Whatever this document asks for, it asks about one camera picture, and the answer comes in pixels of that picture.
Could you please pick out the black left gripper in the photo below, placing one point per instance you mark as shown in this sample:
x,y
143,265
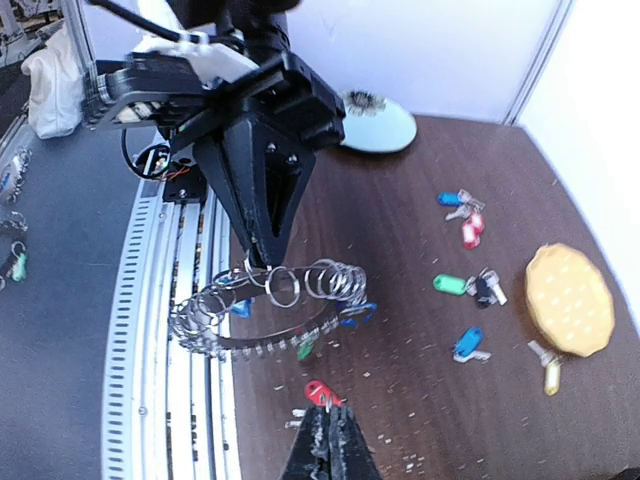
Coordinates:
x,y
260,171

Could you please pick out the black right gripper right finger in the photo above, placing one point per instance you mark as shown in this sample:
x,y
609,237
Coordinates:
x,y
349,454

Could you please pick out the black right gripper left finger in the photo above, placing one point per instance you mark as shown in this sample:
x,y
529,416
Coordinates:
x,y
309,457

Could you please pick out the key with red tag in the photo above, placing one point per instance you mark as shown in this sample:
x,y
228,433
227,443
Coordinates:
x,y
319,393
472,229

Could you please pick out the key with green tag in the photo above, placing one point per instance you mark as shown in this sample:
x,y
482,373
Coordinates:
x,y
306,347
450,285

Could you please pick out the key with blue tag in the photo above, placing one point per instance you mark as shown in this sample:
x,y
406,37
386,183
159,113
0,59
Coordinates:
x,y
462,202

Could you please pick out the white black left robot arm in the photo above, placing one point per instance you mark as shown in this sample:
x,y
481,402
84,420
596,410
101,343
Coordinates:
x,y
250,112

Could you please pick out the spare keyring bundle on floor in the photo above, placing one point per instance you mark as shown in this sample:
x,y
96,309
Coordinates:
x,y
14,227

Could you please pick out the light blue plate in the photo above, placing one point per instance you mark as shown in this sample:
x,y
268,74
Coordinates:
x,y
375,124

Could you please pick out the key with light-blue tag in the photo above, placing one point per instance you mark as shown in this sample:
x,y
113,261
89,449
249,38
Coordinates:
x,y
466,348

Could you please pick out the white bag in background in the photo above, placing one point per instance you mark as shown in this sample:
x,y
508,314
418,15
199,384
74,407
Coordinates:
x,y
56,89

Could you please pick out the key with black tag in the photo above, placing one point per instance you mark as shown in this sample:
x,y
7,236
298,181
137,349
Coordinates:
x,y
486,290

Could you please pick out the key with yellow tag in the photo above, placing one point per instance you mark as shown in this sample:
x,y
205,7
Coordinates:
x,y
551,365

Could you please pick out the yellow dotted plate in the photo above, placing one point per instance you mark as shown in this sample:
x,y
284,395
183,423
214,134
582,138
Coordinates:
x,y
569,301

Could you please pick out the aluminium front rail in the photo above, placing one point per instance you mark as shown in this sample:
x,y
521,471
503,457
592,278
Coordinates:
x,y
166,413

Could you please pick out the left aluminium corner post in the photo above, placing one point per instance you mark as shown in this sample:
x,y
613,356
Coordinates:
x,y
540,58

